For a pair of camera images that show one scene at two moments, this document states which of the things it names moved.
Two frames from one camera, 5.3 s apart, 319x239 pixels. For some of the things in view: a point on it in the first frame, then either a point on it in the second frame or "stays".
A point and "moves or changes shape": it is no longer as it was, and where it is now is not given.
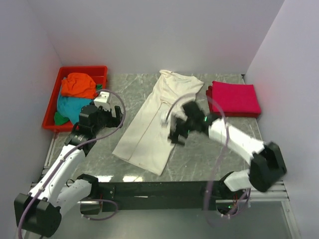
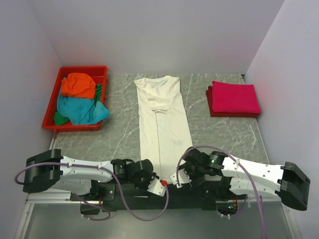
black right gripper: [175, 133] -> [195, 182]
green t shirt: [60, 119] stays
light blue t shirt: [70, 107] stays
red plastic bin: [99, 73] stays
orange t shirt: [79, 84] stays
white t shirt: [146, 143] moves or changes shape
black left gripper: [113, 121] -> [151, 175]
